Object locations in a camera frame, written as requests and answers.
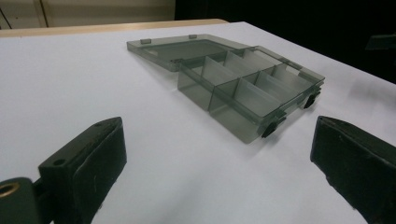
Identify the wooden table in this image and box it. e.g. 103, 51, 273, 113
0, 18, 230, 39

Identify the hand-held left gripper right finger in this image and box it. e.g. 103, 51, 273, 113
310, 115, 396, 224

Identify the grey transparent compartment box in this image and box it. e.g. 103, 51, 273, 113
126, 33, 326, 145

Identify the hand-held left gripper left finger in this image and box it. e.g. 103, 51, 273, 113
38, 116, 128, 224

